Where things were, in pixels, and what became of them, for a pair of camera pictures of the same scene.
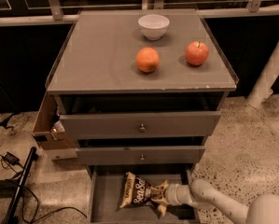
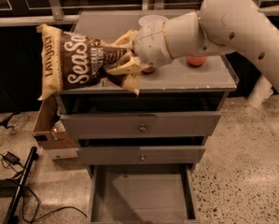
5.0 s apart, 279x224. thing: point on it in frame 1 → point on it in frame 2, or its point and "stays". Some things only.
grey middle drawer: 175,155 stays
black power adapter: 10,158 stays
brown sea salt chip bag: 137,192 → 69,60
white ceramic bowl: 153,26 stays
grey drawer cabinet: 141,91 stays
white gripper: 173,193 → 150,44
